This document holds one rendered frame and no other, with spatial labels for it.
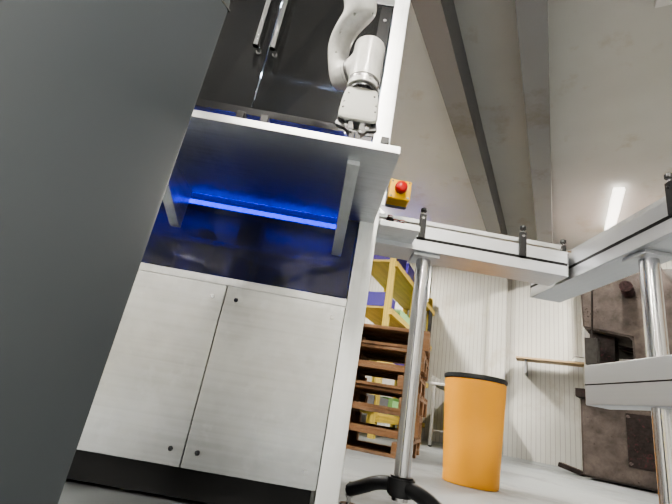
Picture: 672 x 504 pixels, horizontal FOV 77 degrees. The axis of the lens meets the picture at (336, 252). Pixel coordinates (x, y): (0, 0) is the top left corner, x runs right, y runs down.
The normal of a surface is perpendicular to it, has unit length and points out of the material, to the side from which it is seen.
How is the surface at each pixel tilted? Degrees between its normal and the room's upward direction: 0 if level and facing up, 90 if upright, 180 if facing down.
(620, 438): 90
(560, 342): 90
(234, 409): 90
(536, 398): 90
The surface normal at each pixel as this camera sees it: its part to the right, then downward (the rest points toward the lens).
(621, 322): -0.60, -0.37
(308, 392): 0.07, -0.33
